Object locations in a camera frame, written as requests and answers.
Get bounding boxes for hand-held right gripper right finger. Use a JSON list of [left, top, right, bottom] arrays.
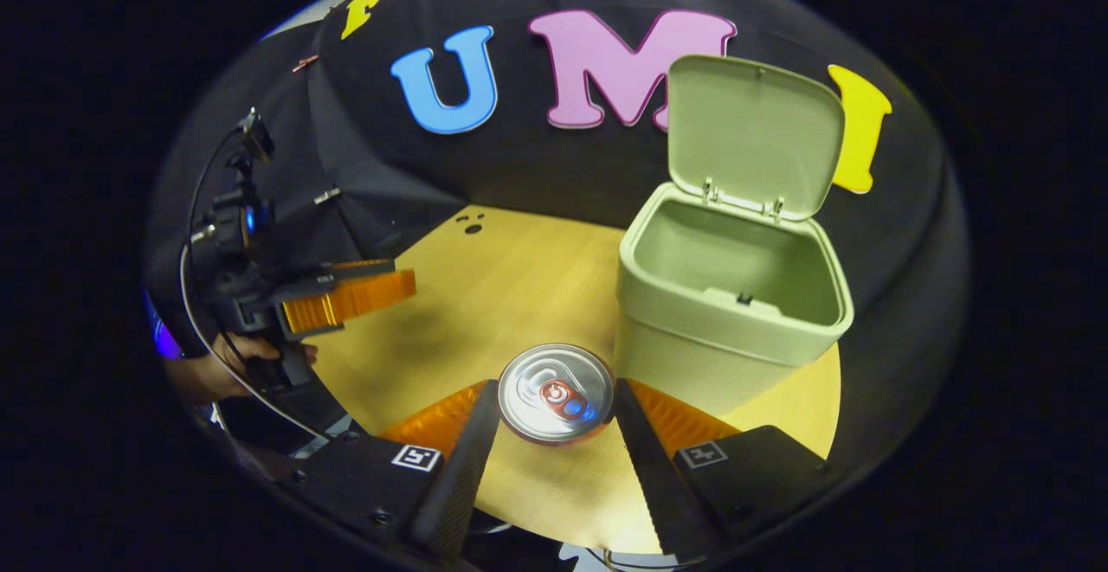
[[610, 377, 838, 557]]

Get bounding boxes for silver pop can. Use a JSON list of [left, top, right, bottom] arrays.
[[497, 343, 616, 447]]

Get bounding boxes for green desktop garbage bin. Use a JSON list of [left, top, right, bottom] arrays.
[[612, 54, 856, 418]]

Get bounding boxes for black backdrop cloth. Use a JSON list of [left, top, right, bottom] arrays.
[[141, 0, 972, 491]]

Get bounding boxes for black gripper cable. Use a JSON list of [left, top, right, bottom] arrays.
[[177, 120, 335, 443]]

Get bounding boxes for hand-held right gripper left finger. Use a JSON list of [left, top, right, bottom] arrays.
[[290, 379, 504, 561]]

